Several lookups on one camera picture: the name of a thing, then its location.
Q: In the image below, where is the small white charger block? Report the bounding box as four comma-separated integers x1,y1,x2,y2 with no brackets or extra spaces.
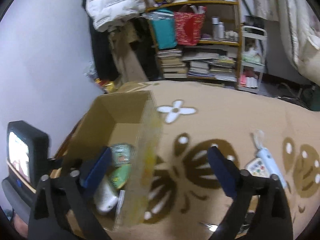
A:
93,176,119,215

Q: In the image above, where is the white remote control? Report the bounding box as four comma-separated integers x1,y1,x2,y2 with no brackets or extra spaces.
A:
245,158,271,178

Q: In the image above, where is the light blue power bank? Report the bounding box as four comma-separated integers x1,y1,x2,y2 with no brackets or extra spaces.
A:
252,129,287,189

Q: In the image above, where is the white box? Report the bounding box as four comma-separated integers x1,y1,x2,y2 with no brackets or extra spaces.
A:
115,190,125,228

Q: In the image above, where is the yellow oval case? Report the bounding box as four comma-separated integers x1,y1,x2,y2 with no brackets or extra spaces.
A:
108,164,131,190

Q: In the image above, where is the round tin keychain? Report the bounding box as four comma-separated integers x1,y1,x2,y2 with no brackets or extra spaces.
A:
111,143,135,167

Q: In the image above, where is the beige patterned blanket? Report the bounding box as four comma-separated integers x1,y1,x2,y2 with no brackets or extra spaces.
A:
107,81,319,239

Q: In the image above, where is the plastic bag of snacks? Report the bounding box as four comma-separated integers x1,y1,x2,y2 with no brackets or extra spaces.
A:
84,64,117,94

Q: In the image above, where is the open cardboard box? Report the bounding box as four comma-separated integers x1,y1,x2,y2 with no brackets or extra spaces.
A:
61,90,162,231

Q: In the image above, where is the black coat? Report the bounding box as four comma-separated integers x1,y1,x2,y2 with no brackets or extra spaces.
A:
87,14,120,81

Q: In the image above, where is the white puffer jacket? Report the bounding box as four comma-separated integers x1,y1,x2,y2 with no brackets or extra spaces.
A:
85,0,146,32

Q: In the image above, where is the stack of books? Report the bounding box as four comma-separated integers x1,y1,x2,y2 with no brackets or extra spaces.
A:
156,48,188,79

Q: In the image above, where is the white rolling cart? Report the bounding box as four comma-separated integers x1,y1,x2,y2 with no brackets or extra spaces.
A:
237,25,267,94

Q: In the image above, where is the teal bag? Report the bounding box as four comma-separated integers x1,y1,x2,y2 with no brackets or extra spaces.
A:
149,9,177,49

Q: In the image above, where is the wooden bookshelf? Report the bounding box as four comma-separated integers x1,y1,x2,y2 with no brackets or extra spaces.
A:
144,0,242,84

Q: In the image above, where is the red gift bag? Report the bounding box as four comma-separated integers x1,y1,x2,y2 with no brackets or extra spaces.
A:
174,4,206,46

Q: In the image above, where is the beige floral curtain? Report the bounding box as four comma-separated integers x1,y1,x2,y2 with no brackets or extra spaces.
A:
237,0,283,22

